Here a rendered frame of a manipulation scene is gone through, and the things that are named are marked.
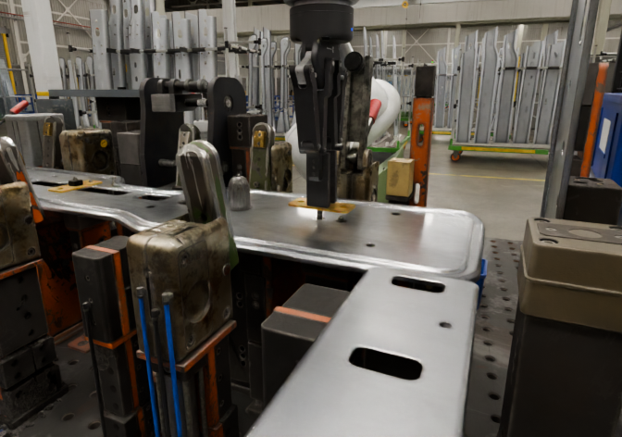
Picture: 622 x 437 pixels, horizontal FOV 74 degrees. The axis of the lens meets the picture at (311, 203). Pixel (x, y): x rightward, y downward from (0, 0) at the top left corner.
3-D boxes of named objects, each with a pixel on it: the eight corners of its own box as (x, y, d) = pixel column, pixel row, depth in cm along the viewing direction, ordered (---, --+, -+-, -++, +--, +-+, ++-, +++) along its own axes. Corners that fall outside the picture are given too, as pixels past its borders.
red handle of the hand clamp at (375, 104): (338, 154, 66) (364, 96, 75) (341, 164, 67) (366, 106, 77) (364, 156, 64) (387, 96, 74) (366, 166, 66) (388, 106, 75)
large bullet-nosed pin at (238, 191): (224, 219, 60) (222, 175, 58) (237, 214, 63) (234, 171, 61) (243, 222, 59) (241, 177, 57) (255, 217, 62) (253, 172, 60)
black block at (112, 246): (80, 472, 53) (41, 257, 45) (143, 414, 62) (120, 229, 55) (127, 496, 50) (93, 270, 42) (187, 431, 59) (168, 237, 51)
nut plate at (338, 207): (286, 206, 55) (286, 196, 54) (299, 199, 58) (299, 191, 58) (347, 214, 52) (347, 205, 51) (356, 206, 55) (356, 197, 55)
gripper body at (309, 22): (306, 15, 54) (307, 89, 56) (275, 3, 46) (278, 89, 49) (363, 10, 51) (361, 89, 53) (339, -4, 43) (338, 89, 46)
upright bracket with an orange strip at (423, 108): (396, 363, 73) (415, 66, 60) (397, 359, 75) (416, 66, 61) (413, 368, 72) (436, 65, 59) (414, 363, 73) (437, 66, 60)
